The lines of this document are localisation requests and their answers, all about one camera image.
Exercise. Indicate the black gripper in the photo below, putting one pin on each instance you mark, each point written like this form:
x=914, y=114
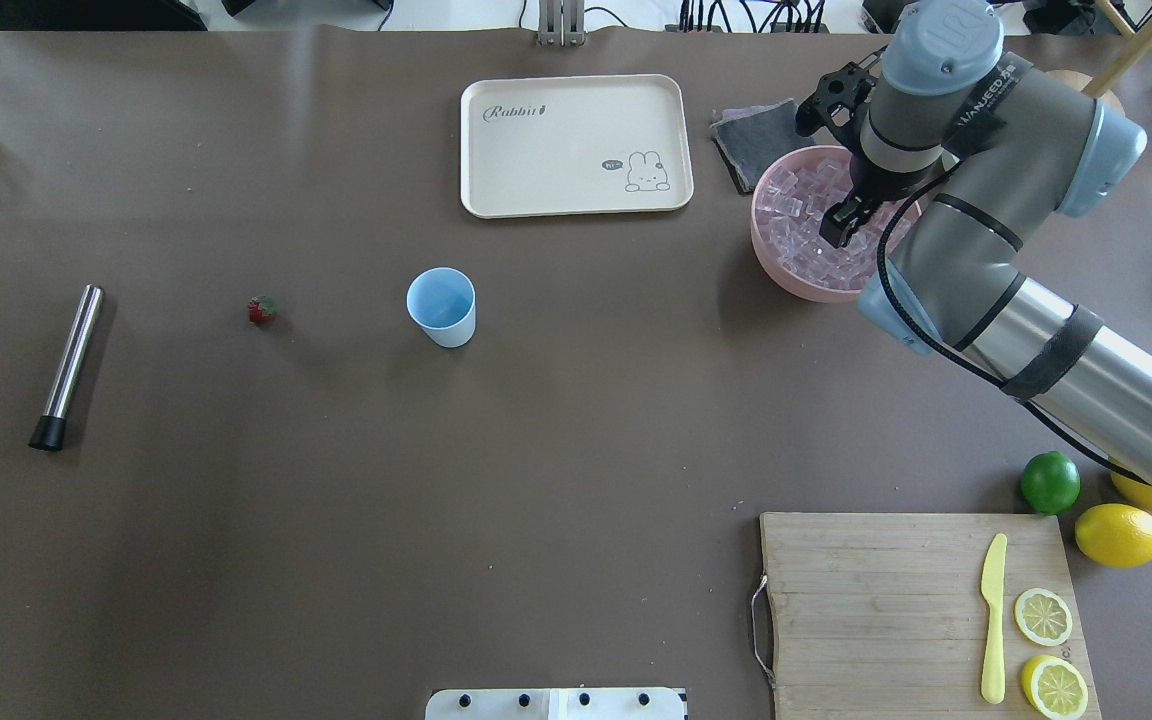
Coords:
x=873, y=186

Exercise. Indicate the clear ice cubes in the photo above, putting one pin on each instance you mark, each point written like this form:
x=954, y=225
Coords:
x=816, y=225

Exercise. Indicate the light blue cup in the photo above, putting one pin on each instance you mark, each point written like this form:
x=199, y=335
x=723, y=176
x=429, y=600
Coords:
x=442, y=301

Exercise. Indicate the red strawberry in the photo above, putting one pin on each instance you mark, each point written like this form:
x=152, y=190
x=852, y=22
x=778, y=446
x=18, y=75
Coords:
x=262, y=310

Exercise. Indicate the steel muddler black tip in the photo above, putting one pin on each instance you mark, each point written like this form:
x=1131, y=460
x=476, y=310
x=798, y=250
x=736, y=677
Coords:
x=50, y=428

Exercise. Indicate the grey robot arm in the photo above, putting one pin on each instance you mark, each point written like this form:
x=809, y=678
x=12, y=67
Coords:
x=996, y=146

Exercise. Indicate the pink bowl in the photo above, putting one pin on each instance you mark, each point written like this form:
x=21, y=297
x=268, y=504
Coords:
x=786, y=265

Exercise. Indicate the grey folded cloth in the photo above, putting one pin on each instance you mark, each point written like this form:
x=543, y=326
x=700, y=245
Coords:
x=751, y=139

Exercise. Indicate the beige rabbit tray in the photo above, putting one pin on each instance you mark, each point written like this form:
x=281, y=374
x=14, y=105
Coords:
x=573, y=145

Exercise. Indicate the green lime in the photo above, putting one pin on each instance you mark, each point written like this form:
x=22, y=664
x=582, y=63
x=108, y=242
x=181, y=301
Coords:
x=1051, y=483

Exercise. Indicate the wooden stand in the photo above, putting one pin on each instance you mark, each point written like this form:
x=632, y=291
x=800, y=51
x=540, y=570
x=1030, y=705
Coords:
x=1136, y=44

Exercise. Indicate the wooden cutting board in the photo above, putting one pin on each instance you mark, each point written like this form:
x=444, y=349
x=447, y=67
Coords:
x=878, y=615

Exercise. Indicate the whole yellow lemon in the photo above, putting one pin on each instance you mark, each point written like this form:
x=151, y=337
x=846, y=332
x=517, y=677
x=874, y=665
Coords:
x=1135, y=492
x=1115, y=535

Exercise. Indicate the lemon half slice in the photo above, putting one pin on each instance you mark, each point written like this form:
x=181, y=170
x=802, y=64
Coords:
x=1043, y=617
x=1054, y=688

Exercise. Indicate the yellow plastic knife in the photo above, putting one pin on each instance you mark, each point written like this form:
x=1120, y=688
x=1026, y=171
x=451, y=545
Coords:
x=992, y=583

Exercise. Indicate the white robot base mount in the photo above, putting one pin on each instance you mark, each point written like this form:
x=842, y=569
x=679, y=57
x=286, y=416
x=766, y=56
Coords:
x=651, y=702

